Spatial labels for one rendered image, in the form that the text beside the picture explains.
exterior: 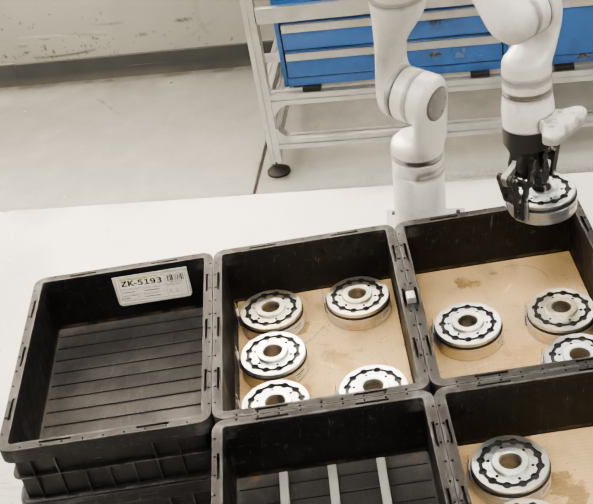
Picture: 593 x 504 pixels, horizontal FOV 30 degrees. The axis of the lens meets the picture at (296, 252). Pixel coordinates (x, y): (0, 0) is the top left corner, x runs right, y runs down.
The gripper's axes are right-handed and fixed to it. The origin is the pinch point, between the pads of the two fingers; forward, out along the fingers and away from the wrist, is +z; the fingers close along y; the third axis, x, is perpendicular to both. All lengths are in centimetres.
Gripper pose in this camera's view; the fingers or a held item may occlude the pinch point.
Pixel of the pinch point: (530, 203)
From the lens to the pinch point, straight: 169.5
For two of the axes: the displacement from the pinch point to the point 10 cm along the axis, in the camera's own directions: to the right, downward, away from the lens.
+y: -6.7, 5.1, -5.4
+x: 7.2, 3.1, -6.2
